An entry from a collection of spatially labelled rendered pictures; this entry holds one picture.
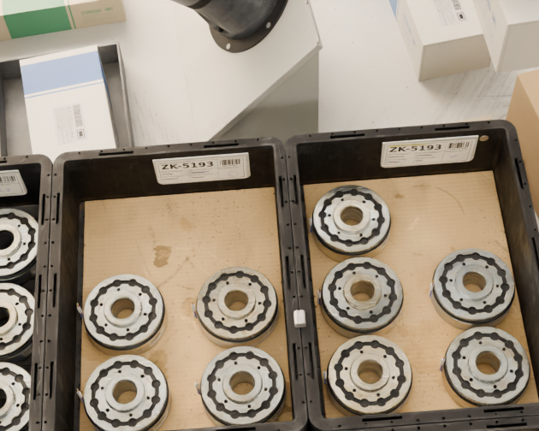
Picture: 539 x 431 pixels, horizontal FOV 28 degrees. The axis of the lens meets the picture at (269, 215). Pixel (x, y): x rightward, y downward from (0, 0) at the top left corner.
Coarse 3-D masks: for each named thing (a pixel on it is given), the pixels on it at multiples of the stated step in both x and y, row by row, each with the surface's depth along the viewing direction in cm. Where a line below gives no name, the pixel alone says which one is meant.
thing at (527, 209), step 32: (384, 128) 139; (416, 128) 139; (448, 128) 139; (480, 128) 139; (512, 128) 138; (288, 160) 137; (512, 160) 136; (288, 192) 136; (320, 416) 120; (352, 416) 120; (384, 416) 120; (416, 416) 120; (448, 416) 120; (480, 416) 119; (512, 416) 119
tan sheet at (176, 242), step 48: (240, 192) 147; (96, 240) 144; (144, 240) 144; (192, 240) 143; (240, 240) 143; (192, 288) 140; (192, 336) 136; (192, 384) 133; (240, 384) 133; (288, 384) 133
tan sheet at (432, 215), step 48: (384, 192) 146; (432, 192) 146; (480, 192) 145; (432, 240) 142; (480, 240) 142; (336, 336) 136; (384, 336) 135; (432, 336) 135; (432, 384) 132; (528, 384) 132
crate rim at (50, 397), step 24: (192, 144) 139; (216, 144) 139; (240, 144) 139; (264, 144) 139; (288, 216) 133; (288, 240) 131; (288, 264) 131; (48, 288) 129; (288, 288) 130; (48, 312) 128; (288, 312) 127; (48, 336) 126; (288, 336) 125; (48, 360) 125; (48, 384) 123; (48, 408) 122
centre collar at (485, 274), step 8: (464, 272) 135; (472, 272) 136; (480, 272) 135; (488, 272) 135; (456, 280) 135; (488, 280) 135; (456, 288) 135; (464, 288) 134; (488, 288) 134; (464, 296) 134; (472, 296) 134; (480, 296) 134; (488, 296) 134
